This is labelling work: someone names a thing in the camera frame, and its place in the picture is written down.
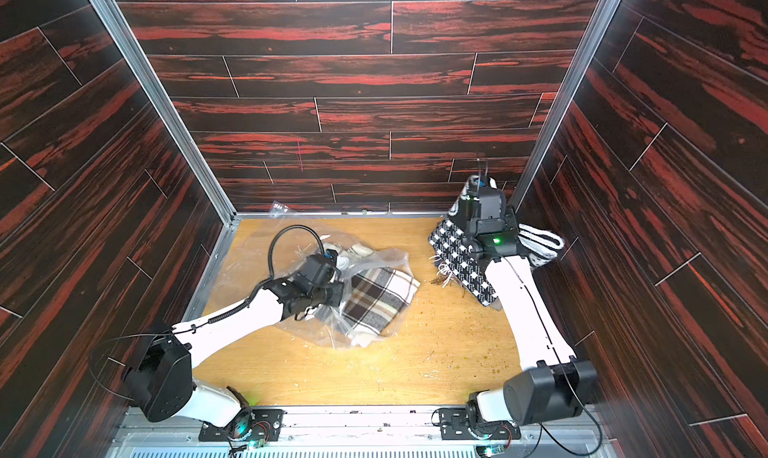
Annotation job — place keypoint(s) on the black white checkered scarf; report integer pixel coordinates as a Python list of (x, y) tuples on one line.
[(454, 261)]

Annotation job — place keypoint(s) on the clear plastic vacuum bag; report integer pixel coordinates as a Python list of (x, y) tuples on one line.
[(287, 250)]

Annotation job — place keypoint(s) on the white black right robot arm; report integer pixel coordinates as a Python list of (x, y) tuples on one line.
[(553, 382)]

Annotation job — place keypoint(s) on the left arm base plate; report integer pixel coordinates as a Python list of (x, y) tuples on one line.
[(240, 425)]

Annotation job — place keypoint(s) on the black smiley face scarf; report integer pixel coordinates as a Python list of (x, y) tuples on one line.
[(478, 209)]

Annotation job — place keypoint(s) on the cream brown plaid scarf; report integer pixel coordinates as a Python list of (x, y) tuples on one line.
[(378, 289)]

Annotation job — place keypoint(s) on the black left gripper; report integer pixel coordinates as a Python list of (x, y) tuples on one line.
[(337, 286)]

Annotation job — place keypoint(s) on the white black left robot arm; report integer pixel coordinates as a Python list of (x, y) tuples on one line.
[(160, 377)]

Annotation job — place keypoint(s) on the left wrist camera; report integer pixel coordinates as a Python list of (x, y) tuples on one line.
[(331, 256)]

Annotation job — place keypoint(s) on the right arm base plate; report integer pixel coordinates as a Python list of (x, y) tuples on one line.
[(464, 423)]

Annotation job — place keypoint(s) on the aluminium front rail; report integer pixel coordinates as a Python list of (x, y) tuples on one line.
[(363, 431)]

